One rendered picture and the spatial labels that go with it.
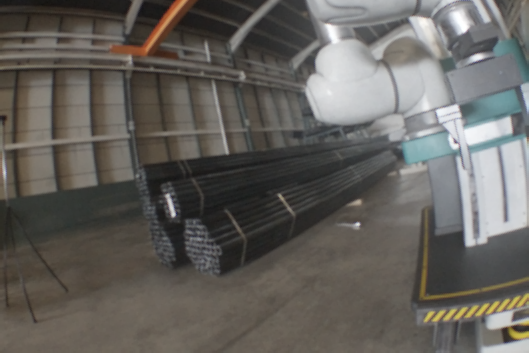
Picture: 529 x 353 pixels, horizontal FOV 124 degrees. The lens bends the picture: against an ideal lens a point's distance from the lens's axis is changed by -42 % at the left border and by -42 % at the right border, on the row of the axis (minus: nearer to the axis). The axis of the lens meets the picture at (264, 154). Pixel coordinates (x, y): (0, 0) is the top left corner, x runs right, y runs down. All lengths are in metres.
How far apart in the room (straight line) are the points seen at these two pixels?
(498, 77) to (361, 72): 0.32
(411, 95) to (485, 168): 0.42
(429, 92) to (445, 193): 0.49
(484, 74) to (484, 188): 0.57
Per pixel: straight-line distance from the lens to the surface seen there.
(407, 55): 0.66
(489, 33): 0.38
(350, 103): 0.59
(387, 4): 0.39
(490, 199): 0.95
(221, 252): 1.77
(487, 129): 0.66
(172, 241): 2.27
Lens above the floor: 0.73
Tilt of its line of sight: 4 degrees up
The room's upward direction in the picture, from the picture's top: 13 degrees counter-clockwise
